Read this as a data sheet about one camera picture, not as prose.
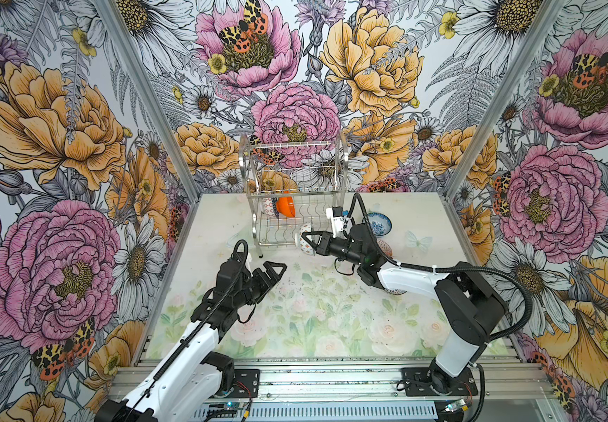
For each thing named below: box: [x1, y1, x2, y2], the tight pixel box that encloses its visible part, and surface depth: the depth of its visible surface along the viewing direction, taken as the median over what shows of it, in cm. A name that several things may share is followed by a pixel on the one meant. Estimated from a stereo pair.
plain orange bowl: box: [275, 196, 296, 219], surface depth 104 cm
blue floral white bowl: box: [367, 211, 393, 237], surface depth 111 cm
